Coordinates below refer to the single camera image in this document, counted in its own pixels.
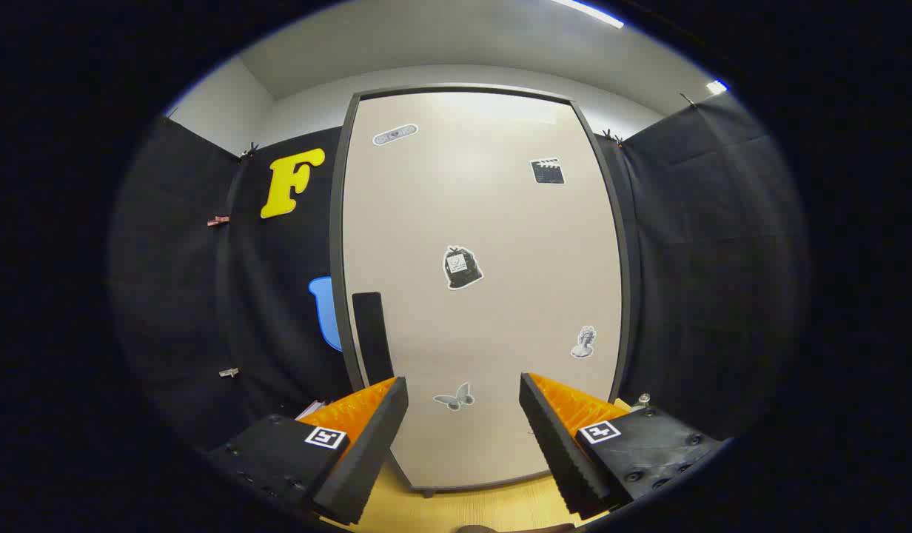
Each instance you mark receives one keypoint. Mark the black backdrop cloth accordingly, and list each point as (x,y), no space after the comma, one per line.
(189,296)

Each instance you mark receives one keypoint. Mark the pink clip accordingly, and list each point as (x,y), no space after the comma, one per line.
(218,220)

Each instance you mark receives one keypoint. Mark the white cover book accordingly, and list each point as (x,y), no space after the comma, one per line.
(312,409)

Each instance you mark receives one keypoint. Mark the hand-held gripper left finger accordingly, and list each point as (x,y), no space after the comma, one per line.
(367,451)

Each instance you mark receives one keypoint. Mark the ceiling light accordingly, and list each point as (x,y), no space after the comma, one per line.
(716,86)
(588,12)

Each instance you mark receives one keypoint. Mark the beige shoe cabinet door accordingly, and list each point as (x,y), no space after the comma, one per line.
(485,333)

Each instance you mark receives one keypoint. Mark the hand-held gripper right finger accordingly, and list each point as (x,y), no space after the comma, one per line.
(560,451)

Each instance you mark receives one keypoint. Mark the dark grey shoe cabinet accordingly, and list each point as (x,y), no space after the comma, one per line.
(337,244)

